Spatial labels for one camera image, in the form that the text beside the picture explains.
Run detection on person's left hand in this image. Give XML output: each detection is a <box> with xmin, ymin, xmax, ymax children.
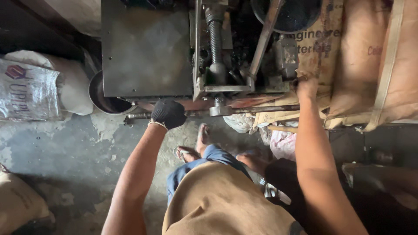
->
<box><xmin>150</xmin><ymin>99</ymin><xmax>187</xmax><ymax>131</ymax></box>

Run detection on person's right hand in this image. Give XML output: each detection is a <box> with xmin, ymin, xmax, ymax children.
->
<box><xmin>295</xmin><ymin>75</ymin><xmax>319</xmax><ymax>100</ymax></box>

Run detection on long rusty metal lever rod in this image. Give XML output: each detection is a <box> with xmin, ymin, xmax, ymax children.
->
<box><xmin>123</xmin><ymin>104</ymin><xmax>301</xmax><ymax>126</ymax></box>

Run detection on wooden stick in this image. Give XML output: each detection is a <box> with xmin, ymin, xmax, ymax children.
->
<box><xmin>267</xmin><ymin>125</ymin><xmax>298</xmax><ymax>134</ymax></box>

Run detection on person's foot with white sandal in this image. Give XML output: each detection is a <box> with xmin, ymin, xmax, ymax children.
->
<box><xmin>173</xmin><ymin>146</ymin><xmax>200</xmax><ymax>163</ymax></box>

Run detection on rusty flat metal bar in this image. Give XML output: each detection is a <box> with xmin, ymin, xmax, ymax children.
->
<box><xmin>249</xmin><ymin>0</ymin><xmax>285</xmax><ymax>79</ymax></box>

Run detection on grey greasy metal press machine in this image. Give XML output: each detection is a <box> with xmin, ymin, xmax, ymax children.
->
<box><xmin>101</xmin><ymin>0</ymin><xmax>300</xmax><ymax>111</ymax></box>

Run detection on stack of brown paper sacks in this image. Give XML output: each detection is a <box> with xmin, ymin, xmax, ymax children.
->
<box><xmin>252</xmin><ymin>0</ymin><xmax>418</xmax><ymax>132</ymax></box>

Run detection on black round metal pan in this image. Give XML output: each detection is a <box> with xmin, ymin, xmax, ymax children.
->
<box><xmin>250</xmin><ymin>0</ymin><xmax>323</xmax><ymax>34</ymax></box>

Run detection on pink plastic bag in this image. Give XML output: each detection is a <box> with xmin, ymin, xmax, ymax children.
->
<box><xmin>270</xmin><ymin>128</ymin><xmax>298</xmax><ymax>161</ymax></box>

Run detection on person's blue shorts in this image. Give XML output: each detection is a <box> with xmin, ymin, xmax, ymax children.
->
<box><xmin>167</xmin><ymin>144</ymin><xmax>253</xmax><ymax>206</ymax></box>

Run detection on round metal bucket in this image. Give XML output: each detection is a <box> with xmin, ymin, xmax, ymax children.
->
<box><xmin>88</xmin><ymin>70</ymin><xmax>138</xmax><ymax>116</ymax></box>

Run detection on white crumpled plastic bag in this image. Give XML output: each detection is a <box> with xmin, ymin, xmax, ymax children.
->
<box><xmin>223</xmin><ymin>114</ymin><xmax>255</xmax><ymax>134</ymax></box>

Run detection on person's tan shirt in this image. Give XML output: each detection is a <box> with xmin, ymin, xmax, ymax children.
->
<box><xmin>162</xmin><ymin>161</ymin><xmax>307</xmax><ymax>235</ymax></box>

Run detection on plain white woven sack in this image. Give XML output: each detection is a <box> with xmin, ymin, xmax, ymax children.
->
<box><xmin>43</xmin><ymin>0</ymin><xmax>102</xmax><ymax>37</ymax></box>

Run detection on dark dusty metal tray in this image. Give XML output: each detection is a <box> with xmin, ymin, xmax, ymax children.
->
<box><xmin>341</xmin><ymin>161</ymin><xmax>418</xmax><ymax>210</ymax></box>

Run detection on white printed woven sack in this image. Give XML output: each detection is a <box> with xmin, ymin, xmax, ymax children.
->
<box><xmin>0</xmin><ymin>50</ymin><xmax>94</xmax><ymax>122</ymax></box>

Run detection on brown sack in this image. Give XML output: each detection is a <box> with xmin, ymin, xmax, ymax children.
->
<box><xmin>0</xmin><ymin>163</ymin><xmax>55</xmax><ymax>235</ymax></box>

